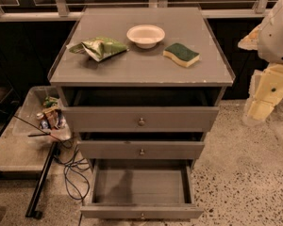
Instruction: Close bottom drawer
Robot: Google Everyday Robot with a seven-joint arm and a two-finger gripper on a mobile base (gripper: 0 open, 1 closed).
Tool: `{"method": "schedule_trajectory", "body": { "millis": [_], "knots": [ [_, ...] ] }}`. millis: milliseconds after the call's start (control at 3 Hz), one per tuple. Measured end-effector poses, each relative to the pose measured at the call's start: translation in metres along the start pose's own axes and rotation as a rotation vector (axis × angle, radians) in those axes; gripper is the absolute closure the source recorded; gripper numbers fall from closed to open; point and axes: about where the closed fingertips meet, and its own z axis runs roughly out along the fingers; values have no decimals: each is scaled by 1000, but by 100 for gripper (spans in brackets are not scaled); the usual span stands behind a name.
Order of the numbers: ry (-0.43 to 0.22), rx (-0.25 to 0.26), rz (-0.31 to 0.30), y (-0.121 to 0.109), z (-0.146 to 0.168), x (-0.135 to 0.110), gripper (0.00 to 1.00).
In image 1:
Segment grey top drawer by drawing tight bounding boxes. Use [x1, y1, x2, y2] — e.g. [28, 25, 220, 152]
[62, 88, 219, 132]

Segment grey bottom drawer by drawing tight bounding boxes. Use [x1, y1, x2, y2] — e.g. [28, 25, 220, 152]
[81, 159, 203, 219]

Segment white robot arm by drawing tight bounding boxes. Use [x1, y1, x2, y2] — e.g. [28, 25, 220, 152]
[238, 0, 283, 126]

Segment grey drawer cabinet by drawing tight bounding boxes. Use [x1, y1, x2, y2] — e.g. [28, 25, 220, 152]
[47, 6, 237, 171]

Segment black cable on floor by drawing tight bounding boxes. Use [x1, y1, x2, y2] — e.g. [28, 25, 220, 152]
[53, 137, 92, 226]

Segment grey middle drawer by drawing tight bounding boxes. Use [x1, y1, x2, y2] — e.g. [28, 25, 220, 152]
[77, 132, 205, 159]

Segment green yellow sponge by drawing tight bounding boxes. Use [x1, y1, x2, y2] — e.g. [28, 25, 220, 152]
[163, 43, 200, 68]

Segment snack packages in bin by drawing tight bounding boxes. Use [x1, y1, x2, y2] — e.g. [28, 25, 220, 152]
[36, 96, 66, 130]

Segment white bowl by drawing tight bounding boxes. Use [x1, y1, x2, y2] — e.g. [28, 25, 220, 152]
[126, 24, 165, 49]

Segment grey drawer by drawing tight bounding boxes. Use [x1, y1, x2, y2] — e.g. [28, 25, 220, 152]
[77, 132, 205, 159]
[62, 88, 219, 132]
[81, 159, 203, 219]

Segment green chip bag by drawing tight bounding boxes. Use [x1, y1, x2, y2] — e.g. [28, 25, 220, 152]
[66, 36, 128, 62]

